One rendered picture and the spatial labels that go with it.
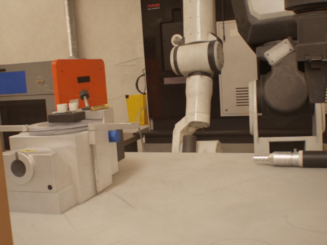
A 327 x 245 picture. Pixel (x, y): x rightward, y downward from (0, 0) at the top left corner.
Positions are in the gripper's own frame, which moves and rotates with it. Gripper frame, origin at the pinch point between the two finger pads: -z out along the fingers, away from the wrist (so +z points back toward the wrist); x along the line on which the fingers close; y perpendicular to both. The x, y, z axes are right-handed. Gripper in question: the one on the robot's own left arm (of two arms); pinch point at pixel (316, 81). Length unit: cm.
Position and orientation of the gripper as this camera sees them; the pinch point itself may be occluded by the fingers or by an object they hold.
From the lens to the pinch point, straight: 67.7
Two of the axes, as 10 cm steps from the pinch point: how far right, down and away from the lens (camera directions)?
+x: 3.5, -1.4, 9.3
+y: -9.4, 0.2, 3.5
